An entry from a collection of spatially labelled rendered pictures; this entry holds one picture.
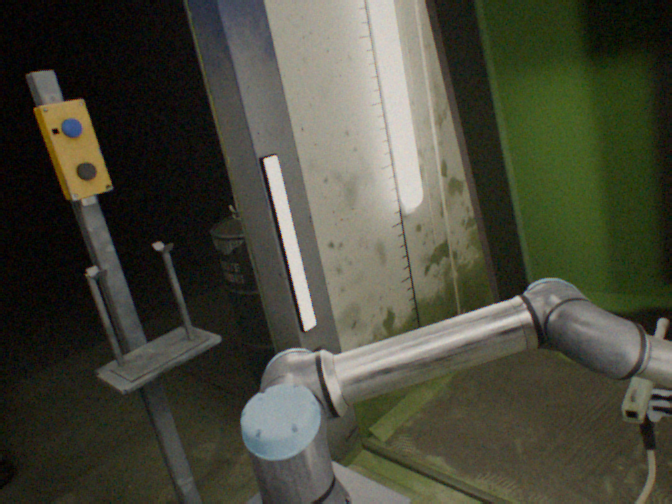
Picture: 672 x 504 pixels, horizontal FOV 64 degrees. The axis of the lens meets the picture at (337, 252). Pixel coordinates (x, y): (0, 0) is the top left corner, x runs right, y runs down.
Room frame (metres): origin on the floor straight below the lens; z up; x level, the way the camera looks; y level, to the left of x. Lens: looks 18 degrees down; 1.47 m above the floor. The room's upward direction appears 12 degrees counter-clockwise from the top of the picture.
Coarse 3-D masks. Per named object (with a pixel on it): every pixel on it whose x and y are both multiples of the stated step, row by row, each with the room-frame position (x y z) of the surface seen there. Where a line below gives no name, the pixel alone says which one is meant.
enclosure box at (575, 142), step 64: (448, 0) 1.64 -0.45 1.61; (512, 0) 1.75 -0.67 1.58; (576, 0) 1.64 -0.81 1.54; (640, 0) 1.54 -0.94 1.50; (448, 64) 1.60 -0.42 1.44; (512, 64) 1.80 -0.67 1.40; (576, 64) 1.68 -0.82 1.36; (640, 64) 1.57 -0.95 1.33; (512, 128) 1.86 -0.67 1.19; (576, 128) 1.73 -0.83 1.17; (640, 128) 1.61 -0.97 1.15; (512, 192) 1.88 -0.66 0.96; (576, 192) 1.78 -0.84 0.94; (640, 192) 1.65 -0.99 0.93; (512, 256) 1.84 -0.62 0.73; (576, 256) 1.84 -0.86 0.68; (640, 256) 1.70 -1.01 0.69; (640, 320) 1.61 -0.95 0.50
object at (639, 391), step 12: (660, 324) 1.47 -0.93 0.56; (660, 336) 1.41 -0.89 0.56; (636, 384) 1.21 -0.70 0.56; (648, 384) 1.20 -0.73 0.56; (636, 396) 1.16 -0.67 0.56; (648, 396) 1.17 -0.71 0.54; (624, 408) 1.14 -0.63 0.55; (636, 408) 1.12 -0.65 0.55; (648, 408) 1.17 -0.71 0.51; (624, 420) 1.14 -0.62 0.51; (636, 420) 1.12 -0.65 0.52; (648, 420) 1.19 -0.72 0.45; (648, 432) 1.20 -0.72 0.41; (648, 444) 1.20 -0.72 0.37
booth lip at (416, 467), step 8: (368, 448) 1.86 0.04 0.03; (376, 448) 1.84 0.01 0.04; (384, 456) 1.80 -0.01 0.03; (392, 456) 1.77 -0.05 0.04; (400, 456) 1.76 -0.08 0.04; (400, 464) 1.74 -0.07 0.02; (408, 464) 1.71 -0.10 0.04; (416, 464) 1.70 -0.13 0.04; (416, 472) 1.68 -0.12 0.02; (424, 472) 1.65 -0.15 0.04; (432, 472) 1.64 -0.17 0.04; (440, 480) 1.60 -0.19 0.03; (448, 480) 1.58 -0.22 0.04; (456, 480) 1.58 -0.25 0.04; (456, 488) 1.55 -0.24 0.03; (464, 488) 1.53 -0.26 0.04; (472, 488) 1.52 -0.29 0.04; (472, 496) 1.51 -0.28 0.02; (480, 496) 1.49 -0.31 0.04; (488, 496) 1.47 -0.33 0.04
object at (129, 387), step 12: (168, 336) 1.63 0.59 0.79; (180, 336) 1.61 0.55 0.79; (204, 336) 1.57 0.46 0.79; (144, 348) 1.57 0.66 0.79; (156, 348) 1.55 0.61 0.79; (204, 348) 1.49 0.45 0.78; (132, 360) 1.50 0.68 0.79; (180, 360) 1.44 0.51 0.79; (96, 372) 1.47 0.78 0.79; (108, 372) 1.45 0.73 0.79; (156, 372) 1.39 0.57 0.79; (120, 384) 1.36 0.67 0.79; (132, 384) 1.35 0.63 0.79; (144, 384) 1.36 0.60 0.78
